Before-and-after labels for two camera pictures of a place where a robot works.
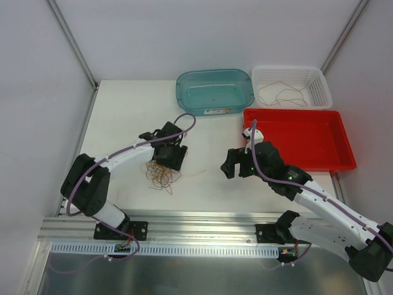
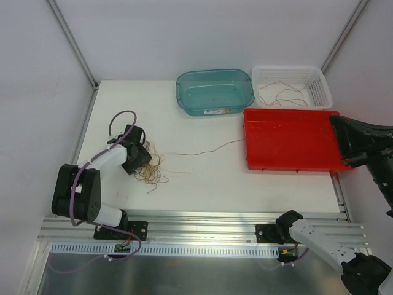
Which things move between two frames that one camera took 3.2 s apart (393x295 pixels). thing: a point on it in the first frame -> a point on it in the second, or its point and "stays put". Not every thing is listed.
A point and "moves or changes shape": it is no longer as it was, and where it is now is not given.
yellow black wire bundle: [161, 177] moves or changes shape
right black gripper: [242, 164] -> [363, 157]
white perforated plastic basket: [290, 87] stays put
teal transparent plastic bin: [214, 91] stays put
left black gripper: [171, 158] -> [141, 158]
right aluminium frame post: [342, 36] stays put
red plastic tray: [306, 140] stays put
